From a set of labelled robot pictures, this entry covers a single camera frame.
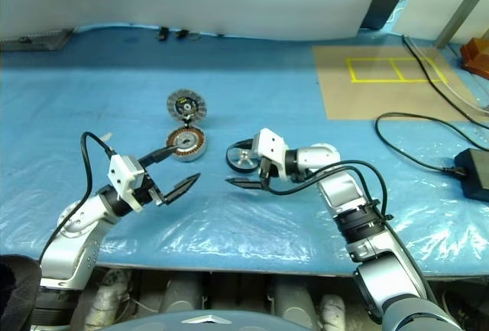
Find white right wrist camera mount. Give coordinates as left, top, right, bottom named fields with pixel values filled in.
left=253, top=128, right=288, bottom=180

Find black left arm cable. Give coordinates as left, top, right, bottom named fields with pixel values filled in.
left=39, top=131, right=118, bottom=267

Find brown wooden box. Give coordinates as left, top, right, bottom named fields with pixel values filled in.
left=459, top=37, right=489, bottom=77

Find long black cable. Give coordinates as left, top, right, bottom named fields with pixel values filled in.
left=401, top=34, right=489, bottom=131

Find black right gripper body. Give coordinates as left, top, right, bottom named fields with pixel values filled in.
left=258, top=156, right=282, bottom=191

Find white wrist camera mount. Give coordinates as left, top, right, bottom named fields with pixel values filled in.
left=253, top=128, right=288, bottom=180
left=107, top=154, right=149, bottom=213

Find black ring wheel part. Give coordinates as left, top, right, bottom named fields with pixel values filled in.
left=225, top=141, right=265, bottom=174

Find grey rounded cylinder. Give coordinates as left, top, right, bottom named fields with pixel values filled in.
left=161, top=272, right=204, bottom=313
left=272, top=275, right=319, bottom=321

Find black power adapter cable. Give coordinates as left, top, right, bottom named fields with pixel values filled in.
left=374, top=112, right=489, bottom=176

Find clear plastic tube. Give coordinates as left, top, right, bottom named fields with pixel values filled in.
left=404, top=36, right=489, bottom=116

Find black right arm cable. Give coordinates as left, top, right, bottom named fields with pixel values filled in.
left=266, top=159, right=394, bottom=226

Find grey robot torso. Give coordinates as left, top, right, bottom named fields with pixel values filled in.
left=114, top=309, right=322, bottom=331

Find grey aluminium post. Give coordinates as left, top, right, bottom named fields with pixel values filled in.
left=435, top=0, right=489, bottom=50

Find blue plastic table cover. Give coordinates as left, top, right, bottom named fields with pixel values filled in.
left=0, top=23, right=489, bottom=279

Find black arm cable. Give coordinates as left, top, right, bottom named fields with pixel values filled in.
left=266, top=159, right=394, bottom=226
left=39, top=131, right=118, bottom=267

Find motor stator with copper windings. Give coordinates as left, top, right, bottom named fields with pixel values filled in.
left=164, top=125, right=210, bottom=164

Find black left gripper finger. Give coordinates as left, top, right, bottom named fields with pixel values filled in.
left=161, top=172, right=202, bottom=206
left=137, top=145, right=181, bottom=170

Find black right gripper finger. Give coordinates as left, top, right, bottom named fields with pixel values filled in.
left=230, top=137, right=256, bottom=151
left=224, top=177, right=269, bottom=192

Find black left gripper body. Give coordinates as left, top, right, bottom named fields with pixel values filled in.
left=132, top=168, right=170, bottom=208

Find black power adapter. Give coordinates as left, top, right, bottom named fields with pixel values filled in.
left=453, top=148, right=489, bottom=203

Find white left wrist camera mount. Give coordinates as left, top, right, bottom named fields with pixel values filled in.
left=107, top=154, right=149, bottom=213

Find brown cardboard sheet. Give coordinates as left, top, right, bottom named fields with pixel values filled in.
left=312, top=44, right=481, bottom=122

